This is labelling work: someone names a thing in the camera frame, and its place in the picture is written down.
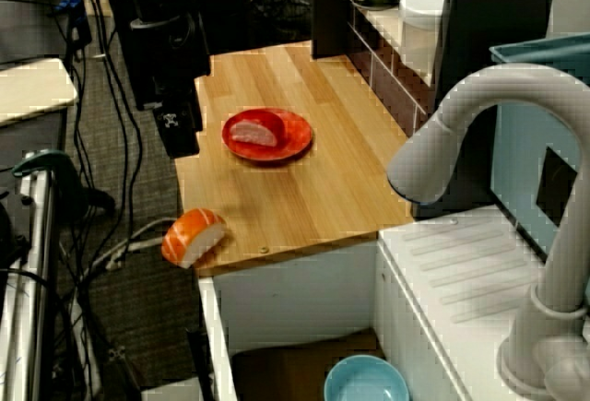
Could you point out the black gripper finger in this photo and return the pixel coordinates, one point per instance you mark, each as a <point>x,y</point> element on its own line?
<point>182,136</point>

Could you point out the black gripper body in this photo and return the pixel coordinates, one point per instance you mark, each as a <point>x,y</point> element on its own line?
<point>170,64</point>

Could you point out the red tuna sushi toy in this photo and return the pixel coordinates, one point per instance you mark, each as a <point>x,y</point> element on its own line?
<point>253,133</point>

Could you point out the orange salmon sushi toy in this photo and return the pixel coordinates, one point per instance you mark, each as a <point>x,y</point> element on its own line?
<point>189,235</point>

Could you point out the red plate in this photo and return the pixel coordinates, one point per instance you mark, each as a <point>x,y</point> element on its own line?
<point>295,136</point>

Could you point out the black computer tower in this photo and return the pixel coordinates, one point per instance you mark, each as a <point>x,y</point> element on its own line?
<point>226,4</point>

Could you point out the brass countertop screw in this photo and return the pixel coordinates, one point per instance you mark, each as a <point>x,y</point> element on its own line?
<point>263,249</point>

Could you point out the cream board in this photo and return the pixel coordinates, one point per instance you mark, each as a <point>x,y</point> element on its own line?
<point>32,87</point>

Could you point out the dark upright shelf panel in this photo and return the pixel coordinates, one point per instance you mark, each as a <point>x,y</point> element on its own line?
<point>329,14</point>
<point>498,4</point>

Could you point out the dark tiled backsplash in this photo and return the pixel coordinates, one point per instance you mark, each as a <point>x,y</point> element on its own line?
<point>387,87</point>

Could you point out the white plastic container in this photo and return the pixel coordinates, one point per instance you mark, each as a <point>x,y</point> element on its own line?
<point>421,27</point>

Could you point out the white toy kitchen cabinet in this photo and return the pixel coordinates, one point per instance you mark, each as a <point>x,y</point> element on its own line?
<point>461,253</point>

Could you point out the light blue bowl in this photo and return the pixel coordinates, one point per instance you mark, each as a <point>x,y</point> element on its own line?
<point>364,380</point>

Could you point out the grey toy faucet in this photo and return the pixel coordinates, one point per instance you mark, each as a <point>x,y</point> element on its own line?
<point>507,87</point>

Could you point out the blue plastic bin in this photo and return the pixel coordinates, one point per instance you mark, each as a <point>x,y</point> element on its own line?
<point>516,180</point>

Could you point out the aluminium frame rail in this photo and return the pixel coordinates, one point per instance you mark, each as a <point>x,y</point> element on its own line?
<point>39,235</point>

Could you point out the black bracket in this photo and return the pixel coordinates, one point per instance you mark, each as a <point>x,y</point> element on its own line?
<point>122,369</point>

